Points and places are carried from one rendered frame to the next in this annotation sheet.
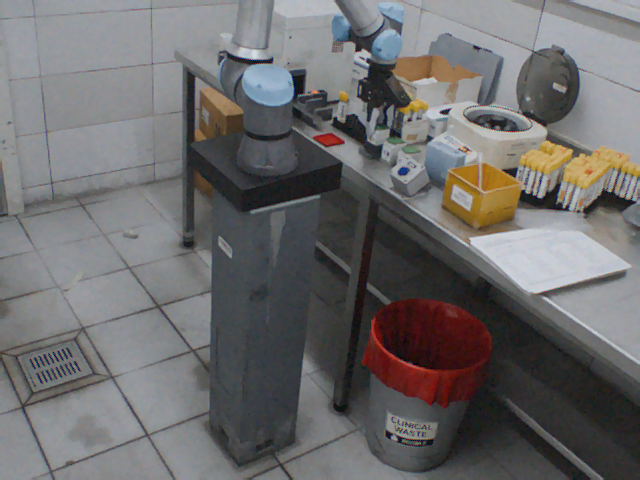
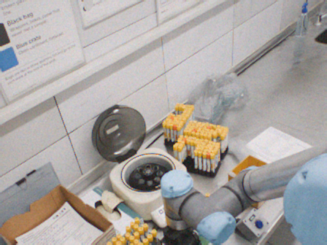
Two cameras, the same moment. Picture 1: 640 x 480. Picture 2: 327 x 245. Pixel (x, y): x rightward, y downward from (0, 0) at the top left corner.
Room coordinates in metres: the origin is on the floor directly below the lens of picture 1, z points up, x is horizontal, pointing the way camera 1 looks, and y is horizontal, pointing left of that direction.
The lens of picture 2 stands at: (1.98, 0.44, 1.86)
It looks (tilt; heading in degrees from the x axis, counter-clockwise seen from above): 41 degrees down; 264
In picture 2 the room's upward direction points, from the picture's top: 7 degrees counter-clockwise
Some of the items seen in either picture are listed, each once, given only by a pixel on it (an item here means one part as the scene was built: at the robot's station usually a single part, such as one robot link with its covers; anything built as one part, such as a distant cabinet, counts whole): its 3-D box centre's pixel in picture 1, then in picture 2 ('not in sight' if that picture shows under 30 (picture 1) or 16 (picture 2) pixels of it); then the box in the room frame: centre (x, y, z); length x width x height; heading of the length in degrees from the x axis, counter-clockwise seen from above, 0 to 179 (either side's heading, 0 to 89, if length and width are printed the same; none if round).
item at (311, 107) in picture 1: (305, 102); not in sight; (2.12, 0.09, 0.92); 0.21 x 0.07 x 0.05; 37
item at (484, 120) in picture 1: (495, 128); (149, 177); (1.96, -0.47, 0.97); 0.15 x 0.15 x 0.07
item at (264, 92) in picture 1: (266, 97); not in sight; (1.61, 0.16, 1.11); 0.13 x 0.12 x 0.14; 29
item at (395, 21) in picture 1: (387, 25); (178, 195); (1.91, -0.12, 1.24); 0.09 x 0.08 x 0.11; 119
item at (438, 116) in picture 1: (456, 118); (111, 212); (2.11, -0.38, 0.92); 0.24 x 0.12 x 0.10; 127
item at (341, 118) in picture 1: (361, 115); not in sight; (2.03, -0.09, 0.93); 0.17 x 0.09 x 0.11; 38
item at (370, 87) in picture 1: (378, 82); (179, 235); (1.91, -0.12, 1.08); 0.09 x 0.08 x 0.12; 40
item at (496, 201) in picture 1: (481, 194); (253, 181); (1.59, -0.39, 0.92); 0.13 x 0.13 x 0.10; 35
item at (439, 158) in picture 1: (443, 165); not in sight; (1.74, -0.31, 0.92); 0.10 x 0.07 x 0.10; 44
